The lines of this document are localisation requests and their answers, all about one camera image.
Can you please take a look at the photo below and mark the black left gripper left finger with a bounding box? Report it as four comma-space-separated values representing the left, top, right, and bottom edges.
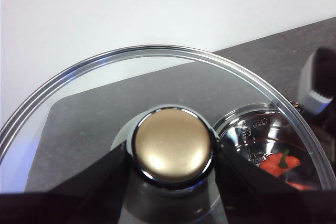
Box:
0, 140, 130, 224

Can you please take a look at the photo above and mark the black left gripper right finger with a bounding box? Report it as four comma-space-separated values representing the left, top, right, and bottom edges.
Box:
216, 144, 336, 224

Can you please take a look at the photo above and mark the orange pumpkin with green stem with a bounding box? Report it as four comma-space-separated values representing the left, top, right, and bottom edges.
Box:
258, 150, 313, 192

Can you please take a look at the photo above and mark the glass lid with green knob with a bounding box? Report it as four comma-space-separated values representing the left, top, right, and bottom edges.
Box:
0, 45, 336, 224

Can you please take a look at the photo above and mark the pale green electric steamer pot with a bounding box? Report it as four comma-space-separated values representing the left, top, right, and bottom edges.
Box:
212, 102, 325, 193

